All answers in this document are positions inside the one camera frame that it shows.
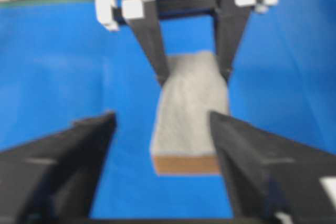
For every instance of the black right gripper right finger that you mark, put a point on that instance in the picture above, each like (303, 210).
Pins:
(266, 174)

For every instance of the white and brown sponge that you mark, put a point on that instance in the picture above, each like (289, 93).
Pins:
(181, 142)

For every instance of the blue table mat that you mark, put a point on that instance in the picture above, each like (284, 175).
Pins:
(58, 64)

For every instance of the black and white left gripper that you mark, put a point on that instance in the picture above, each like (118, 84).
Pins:
(230, 20)

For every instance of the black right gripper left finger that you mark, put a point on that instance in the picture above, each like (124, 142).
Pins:
(54, 178)

